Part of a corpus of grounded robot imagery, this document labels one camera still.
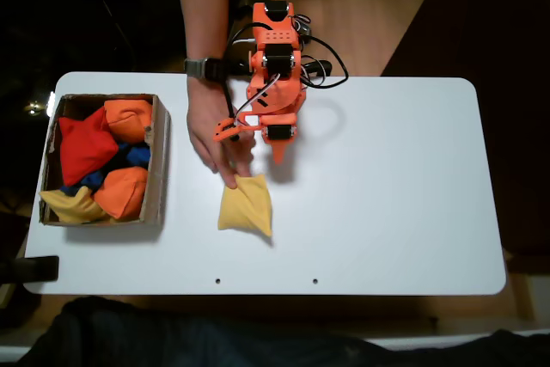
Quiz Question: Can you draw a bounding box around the yellow bean bag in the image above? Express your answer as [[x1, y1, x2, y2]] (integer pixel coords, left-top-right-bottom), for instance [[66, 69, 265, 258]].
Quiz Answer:
[[39, 186, 117, 225], [217, 173, 274, 239]]

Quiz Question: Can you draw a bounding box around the cardboard box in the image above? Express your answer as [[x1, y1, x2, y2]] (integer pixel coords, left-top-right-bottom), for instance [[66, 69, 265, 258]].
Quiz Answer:
[[38, 92, 172, 229]]

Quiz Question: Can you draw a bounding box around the blue bean bag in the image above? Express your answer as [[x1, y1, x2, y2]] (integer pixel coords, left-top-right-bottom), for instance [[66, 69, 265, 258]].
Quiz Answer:
[[59, 141, 152, 196]]

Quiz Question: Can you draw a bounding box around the orange bean bag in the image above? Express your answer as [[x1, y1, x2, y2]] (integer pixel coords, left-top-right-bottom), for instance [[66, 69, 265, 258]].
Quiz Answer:
[[92, 166, 150, 220], [103, 99, 155, 144]]

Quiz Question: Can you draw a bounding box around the red bean bag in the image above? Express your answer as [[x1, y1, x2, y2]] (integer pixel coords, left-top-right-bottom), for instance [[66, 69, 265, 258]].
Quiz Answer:
[[58, 105, 120, 188]]

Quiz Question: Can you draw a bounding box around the person's hand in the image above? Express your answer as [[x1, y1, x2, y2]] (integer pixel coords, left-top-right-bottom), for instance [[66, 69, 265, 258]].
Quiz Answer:
[[186, 76, 258, 191]]

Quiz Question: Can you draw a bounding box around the dark wristwatch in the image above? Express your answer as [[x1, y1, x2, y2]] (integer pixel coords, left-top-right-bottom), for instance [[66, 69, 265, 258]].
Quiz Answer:
[[184, 56, 235, 81]]

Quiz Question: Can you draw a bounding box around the person's body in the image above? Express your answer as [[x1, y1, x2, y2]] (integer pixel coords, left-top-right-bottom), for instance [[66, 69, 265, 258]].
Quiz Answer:
[[16, 296, 550, 367]]

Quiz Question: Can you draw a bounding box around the black table clamp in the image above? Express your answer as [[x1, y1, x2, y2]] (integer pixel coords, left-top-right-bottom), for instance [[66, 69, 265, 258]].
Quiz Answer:
[[0, 254, 60, 284]]

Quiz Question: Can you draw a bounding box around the orange camera mount with camera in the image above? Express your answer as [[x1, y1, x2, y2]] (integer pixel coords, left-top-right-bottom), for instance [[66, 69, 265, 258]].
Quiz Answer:
[[211, 110, 264, 143]]

